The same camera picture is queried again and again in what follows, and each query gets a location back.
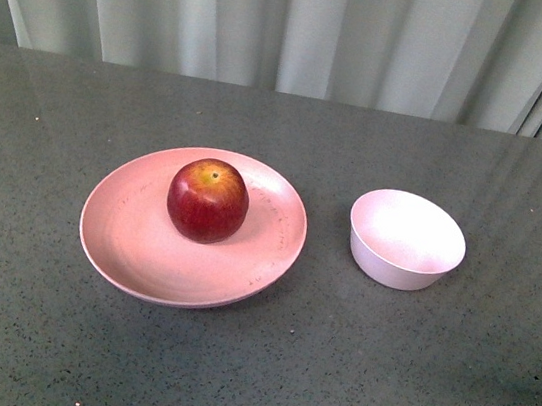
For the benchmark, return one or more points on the red apple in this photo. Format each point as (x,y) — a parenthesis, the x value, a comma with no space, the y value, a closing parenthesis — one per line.
(207,200)

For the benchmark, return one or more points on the pink bowl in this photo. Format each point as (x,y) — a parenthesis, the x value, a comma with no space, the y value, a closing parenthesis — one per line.
(402,240)

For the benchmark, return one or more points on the pink plate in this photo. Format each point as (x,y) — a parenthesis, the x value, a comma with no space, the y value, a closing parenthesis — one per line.
(128,237)

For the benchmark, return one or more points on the white curtain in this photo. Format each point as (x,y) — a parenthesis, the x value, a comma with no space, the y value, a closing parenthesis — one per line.
(474,62)

